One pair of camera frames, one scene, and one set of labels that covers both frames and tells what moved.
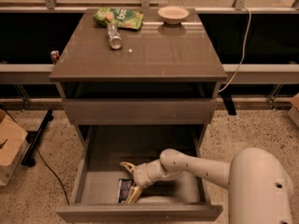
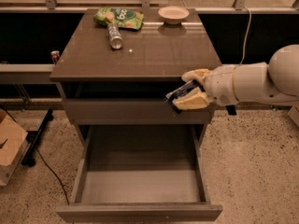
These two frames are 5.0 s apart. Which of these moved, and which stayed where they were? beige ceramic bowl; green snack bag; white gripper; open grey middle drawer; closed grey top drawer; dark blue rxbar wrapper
Moved: dark blue rxbar wrapper; white gripper
Stayed: beige ceramic bowl; closed grey top drawer; open grey middle drawer; green snack bag
